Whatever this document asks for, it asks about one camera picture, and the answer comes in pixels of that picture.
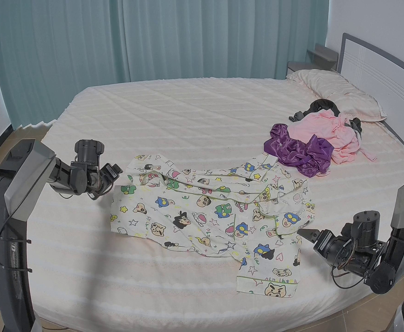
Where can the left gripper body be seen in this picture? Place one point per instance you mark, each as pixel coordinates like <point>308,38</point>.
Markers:
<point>99,185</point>

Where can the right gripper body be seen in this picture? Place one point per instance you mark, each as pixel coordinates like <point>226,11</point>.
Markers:
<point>340,251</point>

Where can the white printed pyjama top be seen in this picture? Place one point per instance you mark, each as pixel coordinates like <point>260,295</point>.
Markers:
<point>195,220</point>

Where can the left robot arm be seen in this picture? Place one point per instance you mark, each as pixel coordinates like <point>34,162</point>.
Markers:
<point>18,171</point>

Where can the bed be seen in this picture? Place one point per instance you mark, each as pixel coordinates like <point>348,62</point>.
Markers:
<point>188,123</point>

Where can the purple satin garment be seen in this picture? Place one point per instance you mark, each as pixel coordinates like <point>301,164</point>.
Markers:
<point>292,150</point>

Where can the pink garment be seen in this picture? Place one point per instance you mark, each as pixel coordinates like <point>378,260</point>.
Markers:
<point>326,130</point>

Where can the blue-green curtain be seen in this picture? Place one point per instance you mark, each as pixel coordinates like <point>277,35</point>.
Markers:
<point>56,47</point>
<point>222,29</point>

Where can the dark grey garment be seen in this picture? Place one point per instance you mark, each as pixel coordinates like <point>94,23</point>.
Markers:
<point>321,105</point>

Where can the cream pillow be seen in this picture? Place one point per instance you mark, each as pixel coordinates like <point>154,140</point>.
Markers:
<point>340,88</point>

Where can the grey bedside table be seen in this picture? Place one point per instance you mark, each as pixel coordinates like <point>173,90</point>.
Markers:
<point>321,55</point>

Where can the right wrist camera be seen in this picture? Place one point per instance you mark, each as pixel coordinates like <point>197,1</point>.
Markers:
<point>323,242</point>

